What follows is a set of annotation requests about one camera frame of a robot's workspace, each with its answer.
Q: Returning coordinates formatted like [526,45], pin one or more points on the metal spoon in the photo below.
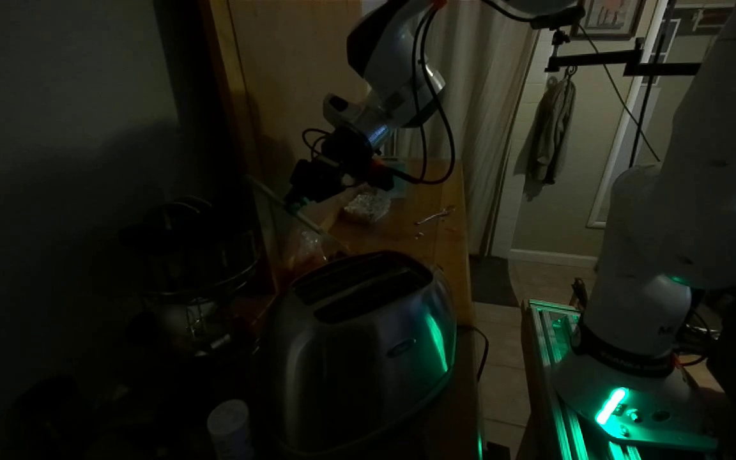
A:
[432,218]

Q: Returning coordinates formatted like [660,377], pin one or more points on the framed wall picture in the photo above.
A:
[614,15]

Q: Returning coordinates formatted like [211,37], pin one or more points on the hanging grey cloth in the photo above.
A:
[550,135]

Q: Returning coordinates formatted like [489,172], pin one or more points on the silver toaster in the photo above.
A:
[359,349]

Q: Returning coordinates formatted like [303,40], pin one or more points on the beige curtain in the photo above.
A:
[483,128]

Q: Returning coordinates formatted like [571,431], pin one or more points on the black wall bracket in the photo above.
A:
[594,61]

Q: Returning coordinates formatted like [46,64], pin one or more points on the white bottle cap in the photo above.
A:
[230,431]

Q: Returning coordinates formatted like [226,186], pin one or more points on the metal robot base stand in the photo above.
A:
[631,410]

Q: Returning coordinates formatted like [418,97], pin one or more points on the white rail edge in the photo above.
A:
[282,84]

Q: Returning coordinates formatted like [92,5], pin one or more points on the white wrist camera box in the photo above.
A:
[343,111]

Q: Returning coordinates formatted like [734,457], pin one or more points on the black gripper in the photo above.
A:
[343,161]

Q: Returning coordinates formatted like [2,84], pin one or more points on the white patterned plastic packet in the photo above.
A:
[368,208]

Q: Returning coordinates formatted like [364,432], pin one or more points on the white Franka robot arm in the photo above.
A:
[691,206]

